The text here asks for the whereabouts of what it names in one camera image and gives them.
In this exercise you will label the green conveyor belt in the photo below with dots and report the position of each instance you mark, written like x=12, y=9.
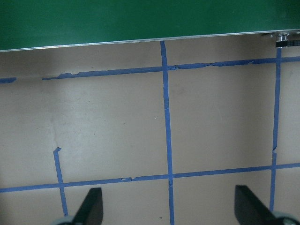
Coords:
x=140, y=18

